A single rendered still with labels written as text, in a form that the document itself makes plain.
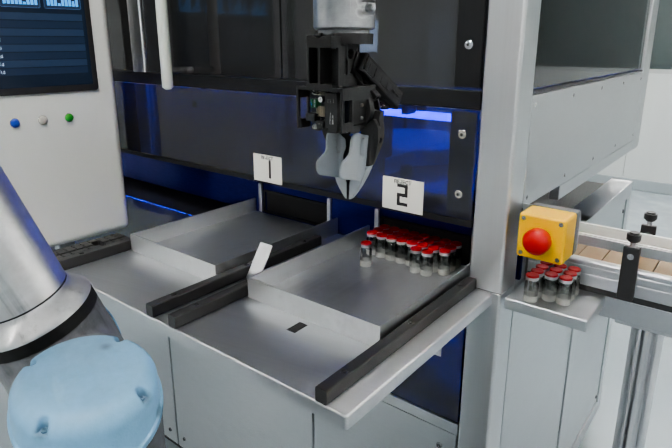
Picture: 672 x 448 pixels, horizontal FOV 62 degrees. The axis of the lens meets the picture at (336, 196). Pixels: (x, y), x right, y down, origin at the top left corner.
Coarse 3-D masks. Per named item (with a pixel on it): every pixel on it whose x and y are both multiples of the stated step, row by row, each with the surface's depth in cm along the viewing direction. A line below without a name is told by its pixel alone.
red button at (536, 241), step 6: (534, 228) 83; (540, 228) 83; (528, 234) 83; (534, 234) 82; (540, 234) 82; (546, 234) 82; (522, 240) 84; (528, 240) 83; (534, 240) 82; (540, 240) 82; (546, 240) 82; (528, 246) 83; (534, 246) 82; (540, 246) 82; (546, 246) 82; (528, 252) 83; (534, 252) 83; (540, 252) 82
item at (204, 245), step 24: (192, 216) 122; (216, 216) 127; (240, 216) 132; (264, 216) 132; (144, 240) 108; (168, 240) 117; (192, 240) 117; (216, 240) 117; (240, 240) 117; (264, 240) 117; (288, 240) 109; (168, 264) 104; (192, 264) 99; (216, 264) 96; (240, 264) 100
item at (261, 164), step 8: (256, 160) 121; (264, 160) 120; (272, 160) 118; (280, 160) 117; (256, 168) 122; (264, 168) 120; (272, 168) 119; (280, 168) 117; (256, 176) 122; (264, 176) 121; (272, 176) 119; (280, 176) 118; (280, 184) 118
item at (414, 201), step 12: (384, 180) 101; (396, 180) 99; (408, 180) 98; (384, 192) 102; (396, 192) 100; (408, 192) 98; (420, 192) 97; (384, 204) 102; (396, 204) 100; (408, 204) 99; (420, 204) 97
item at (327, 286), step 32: (320, 256) 104; (352, 256) 108; (256, 288) 89; (288, 288) 94; (320, 288) 94; (352, 288) 94; (384, 288) 94; (416, 288) 94; (448, 288) 90; (320, 320) 82; (352, 320) 78; (384, 320) 83
